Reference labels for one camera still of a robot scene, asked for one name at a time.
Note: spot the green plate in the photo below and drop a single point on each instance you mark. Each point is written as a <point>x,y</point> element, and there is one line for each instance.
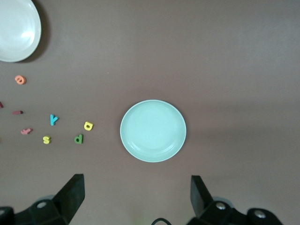
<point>153,131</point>

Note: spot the teal foam letter y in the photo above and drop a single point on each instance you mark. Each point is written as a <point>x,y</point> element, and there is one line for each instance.
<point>53,120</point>

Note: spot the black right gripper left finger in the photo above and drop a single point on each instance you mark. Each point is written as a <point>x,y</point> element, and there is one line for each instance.
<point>58,206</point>

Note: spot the brown paper table cover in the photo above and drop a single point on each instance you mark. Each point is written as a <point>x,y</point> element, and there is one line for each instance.
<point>211,70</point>

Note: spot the orange foam letter e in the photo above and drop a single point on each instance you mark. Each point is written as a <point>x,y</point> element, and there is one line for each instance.
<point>16,79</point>

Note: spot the yellow foam letter s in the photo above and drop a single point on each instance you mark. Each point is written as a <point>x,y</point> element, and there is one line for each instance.
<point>46,140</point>

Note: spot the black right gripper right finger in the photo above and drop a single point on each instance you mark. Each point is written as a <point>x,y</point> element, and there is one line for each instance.
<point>211,211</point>

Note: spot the beige plate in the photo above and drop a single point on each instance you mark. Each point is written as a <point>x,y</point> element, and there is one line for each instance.
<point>16,30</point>

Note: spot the red foam letter i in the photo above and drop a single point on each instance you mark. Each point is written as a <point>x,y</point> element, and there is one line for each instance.
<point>17,112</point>

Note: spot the yellow foam letter a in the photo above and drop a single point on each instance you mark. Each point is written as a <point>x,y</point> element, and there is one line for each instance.
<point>87,128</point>

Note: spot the green foam letter p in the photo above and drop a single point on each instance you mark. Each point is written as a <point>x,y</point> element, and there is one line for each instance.
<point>81,138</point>

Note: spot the pink foam letter f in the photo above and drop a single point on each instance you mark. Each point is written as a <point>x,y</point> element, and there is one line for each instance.
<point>26,131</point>

